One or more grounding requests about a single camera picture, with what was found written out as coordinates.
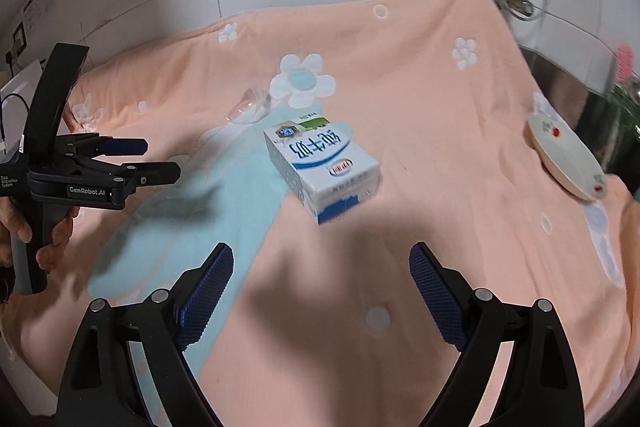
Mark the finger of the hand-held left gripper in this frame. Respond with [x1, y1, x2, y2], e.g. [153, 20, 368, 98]
[75, 159, 182, 202]
[55, 133, 149, 158]

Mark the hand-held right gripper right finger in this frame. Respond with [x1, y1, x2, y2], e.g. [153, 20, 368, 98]
[409, 242, 586, 427]

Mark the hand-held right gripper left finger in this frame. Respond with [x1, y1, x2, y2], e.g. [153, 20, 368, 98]
[57, 243, 234, 427]

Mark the blue white milk carton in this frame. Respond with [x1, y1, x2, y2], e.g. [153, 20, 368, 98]
[263, 112, 381, 226]

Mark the person's left hand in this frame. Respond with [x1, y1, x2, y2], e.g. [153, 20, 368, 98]
[0, 199, 76, 273]

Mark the white box device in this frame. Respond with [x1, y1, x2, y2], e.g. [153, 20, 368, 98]
[0, 59, 46, 108]

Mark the clear plastic cup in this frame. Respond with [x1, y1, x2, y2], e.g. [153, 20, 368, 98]
[225, 87, 273, 125]

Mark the white cherry print plate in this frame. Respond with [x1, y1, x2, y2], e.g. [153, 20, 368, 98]
[525, 109, 608, 202]

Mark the peach flowered blanket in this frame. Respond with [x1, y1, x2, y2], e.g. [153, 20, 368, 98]
[0, 0, 636, 427]

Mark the green glass bottle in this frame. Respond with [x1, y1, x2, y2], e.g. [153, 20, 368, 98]
[602, 82, 640, 172]

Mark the pink brush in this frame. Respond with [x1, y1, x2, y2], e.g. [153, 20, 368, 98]
[612, 44, 633, 82]

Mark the wall socket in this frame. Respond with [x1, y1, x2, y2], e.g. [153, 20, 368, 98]
[10, 22, 28, 58]

